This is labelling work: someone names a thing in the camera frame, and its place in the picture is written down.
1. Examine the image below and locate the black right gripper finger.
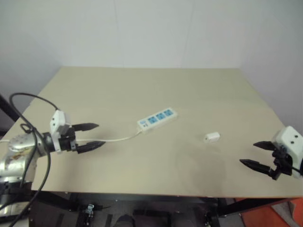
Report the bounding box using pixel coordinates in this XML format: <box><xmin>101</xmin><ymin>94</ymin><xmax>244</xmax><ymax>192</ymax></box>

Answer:
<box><xmin>239</xmin><ymin>159</ymin><xmax>271</xmax><ymax>176</ymax></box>
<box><xmin>253</xmin><ymin>140</ymin><xmax>276</xmax><ymax>151</ymax></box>

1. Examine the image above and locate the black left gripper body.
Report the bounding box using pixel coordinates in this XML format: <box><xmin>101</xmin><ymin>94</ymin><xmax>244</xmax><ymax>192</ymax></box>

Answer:
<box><xmin>58</xmin><ymin>127</ymin><xmax>79</xmax><ymax>155</ymax></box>

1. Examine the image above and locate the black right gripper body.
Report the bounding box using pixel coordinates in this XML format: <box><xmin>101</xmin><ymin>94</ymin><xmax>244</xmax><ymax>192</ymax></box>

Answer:
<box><xmin>268</xmin><ymin>144</ymin><xmax>293</xmax><ymax>181</ymax></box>

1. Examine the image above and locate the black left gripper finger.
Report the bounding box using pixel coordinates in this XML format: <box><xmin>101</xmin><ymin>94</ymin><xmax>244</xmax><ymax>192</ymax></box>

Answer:
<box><xmin>71</xmin><ymin>122</ymin><xmax>99</xmax><ymax>132</ymax></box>
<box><xmin>76</xmin><ymin>141</ymin><xmax>106</xmax><ymax>154</ymax></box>

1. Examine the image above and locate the white plug adapter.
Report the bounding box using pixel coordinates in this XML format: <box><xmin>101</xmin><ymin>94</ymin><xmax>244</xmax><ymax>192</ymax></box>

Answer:
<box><xmin>204</xmin><ymin>132</ymin><xmax>222</xmax><ymax>143</ymax></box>

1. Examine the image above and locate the white power strip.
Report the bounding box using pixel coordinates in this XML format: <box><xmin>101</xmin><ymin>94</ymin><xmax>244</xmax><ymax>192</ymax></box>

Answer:
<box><xmin>137</xmin><ymin>107</ymin><xmax>178</xmax><ymax>134</ymax></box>

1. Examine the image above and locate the dark rounded shape under table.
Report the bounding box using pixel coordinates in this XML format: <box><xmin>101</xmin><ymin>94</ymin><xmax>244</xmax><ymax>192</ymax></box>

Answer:
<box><xmin>115</xmin><ymin>214</ymin><xmax>136</xmax><ymax>227</ymax></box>

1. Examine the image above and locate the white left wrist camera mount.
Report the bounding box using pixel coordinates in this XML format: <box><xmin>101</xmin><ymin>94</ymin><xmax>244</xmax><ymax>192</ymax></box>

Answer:
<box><xmin>49</xmin><ymin>110</ymin><xmax>72</xmax><ymax>154</ymax></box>

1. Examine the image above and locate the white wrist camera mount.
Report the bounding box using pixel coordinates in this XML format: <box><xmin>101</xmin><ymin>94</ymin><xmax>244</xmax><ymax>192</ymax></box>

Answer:
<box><xmin>272</xmin><ymin>126</ymin><xmax>303</xmax><ymax>179</ymax></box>
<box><xmin>49</xmin><ymin>110</ymin><xmax>72</xmax><ymax>154</ymax></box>

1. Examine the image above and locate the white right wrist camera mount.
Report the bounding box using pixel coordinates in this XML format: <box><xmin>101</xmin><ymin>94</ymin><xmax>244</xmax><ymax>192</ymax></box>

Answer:
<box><xmin>272</xmin><ymin>126</ymin><xmax>303</xmax><ymax>179</ymax></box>

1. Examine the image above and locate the white power strip cord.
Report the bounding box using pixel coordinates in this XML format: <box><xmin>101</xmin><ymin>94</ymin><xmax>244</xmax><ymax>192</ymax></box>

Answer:
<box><xmin>78</xmin><ymin>126</ymin><xmax>142</xmax><ymax>143</ymax></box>

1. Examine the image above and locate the black table frame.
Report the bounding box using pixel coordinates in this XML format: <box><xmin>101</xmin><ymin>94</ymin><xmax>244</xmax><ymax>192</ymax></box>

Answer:
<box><xmin>28</xmin><ymin>191</ymin><xmax>294</xmax><ymax>227</ymax></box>

